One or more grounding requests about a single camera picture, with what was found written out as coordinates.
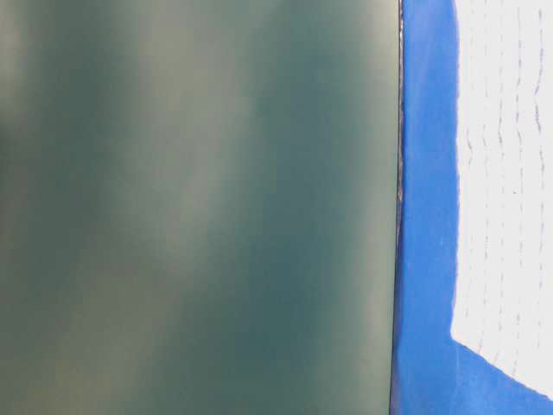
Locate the white blue-striped towel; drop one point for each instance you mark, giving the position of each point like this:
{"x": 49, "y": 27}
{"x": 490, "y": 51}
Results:
{"x": 503, "y": 294}

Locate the blue table mat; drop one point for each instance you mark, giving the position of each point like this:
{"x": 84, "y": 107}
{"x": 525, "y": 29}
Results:
{"x": 431, "y": 373}

